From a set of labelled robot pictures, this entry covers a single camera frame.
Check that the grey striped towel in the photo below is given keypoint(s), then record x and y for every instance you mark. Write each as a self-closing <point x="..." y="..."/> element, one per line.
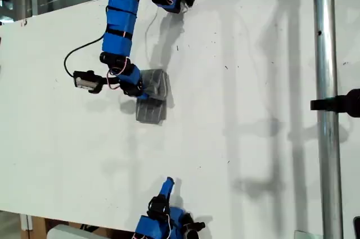
<point x="153" y="87"/>

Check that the white box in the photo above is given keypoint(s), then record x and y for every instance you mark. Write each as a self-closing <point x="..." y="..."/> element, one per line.
<point x="67" y="233"/>

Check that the wooden table leg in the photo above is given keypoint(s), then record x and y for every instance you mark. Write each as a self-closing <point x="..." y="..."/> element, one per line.
<point x="39" y="229"/>

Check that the black clamp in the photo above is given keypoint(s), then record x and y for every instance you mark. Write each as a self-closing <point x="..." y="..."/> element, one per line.
<point x="337" y="104"/>

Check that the dark grey object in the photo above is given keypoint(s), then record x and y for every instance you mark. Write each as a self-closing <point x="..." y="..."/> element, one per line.
<point x="357" y="229"/>

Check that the black camera stalk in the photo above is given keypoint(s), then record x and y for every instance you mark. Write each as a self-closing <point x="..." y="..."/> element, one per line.
<point x="111" y="80"/>

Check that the black camera box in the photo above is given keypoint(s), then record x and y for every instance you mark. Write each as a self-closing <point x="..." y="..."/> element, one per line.
<point x="85" y="82"/>
<point x="194" y="225"/>

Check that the steel post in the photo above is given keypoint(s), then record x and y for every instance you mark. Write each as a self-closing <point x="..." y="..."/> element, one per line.
<point x="326" y="53"/>

